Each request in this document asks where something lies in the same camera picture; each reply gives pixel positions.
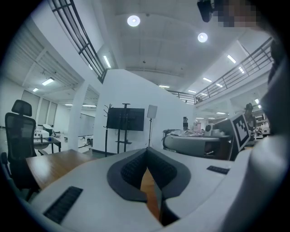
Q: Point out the small black desk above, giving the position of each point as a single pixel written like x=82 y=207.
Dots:
x=52 y=141

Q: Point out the slim dark bottle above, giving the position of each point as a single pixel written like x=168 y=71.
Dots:
x=41 y=138

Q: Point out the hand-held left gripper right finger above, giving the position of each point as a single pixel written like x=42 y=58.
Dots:
x=192 y=176

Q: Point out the black head camera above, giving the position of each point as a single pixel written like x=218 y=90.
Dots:
x=205 y=10

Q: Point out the black television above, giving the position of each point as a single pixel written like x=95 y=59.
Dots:
x=125 y=119

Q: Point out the black tripod stand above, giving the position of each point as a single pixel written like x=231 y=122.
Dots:
x=150 y=131

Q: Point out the person's head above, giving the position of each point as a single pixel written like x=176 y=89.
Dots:
x=240 y=11

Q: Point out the black balcony railing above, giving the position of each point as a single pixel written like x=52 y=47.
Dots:
x=191 y=99
x=100 y=72

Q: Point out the black mesh office chair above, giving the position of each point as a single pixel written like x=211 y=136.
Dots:
x=20 y=136

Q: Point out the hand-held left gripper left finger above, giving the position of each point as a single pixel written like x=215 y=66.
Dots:
x=90 y=192

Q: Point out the black drinking bottle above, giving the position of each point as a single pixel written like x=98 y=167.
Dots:
x=185 y=123

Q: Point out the crumpled clear plastic sheet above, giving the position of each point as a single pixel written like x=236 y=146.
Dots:
x=185 y=133

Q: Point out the white window blind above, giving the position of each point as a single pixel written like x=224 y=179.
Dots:
x=30 y=106
x=53 y=113
x=44 y=111

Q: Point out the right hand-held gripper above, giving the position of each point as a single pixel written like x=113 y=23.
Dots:
x=241 y=131

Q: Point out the round ceiling light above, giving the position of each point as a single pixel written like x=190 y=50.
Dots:
x=133 y=20
x=202 y=37

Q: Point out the black television stand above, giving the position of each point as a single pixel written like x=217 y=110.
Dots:
x=124 y=142

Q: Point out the white round device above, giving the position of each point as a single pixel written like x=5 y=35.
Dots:
x=210 y=130

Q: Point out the white light panel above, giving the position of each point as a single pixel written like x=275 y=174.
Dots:
x=152 y=111

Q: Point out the black coat rack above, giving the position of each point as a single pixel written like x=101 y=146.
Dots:
x=106 y=136

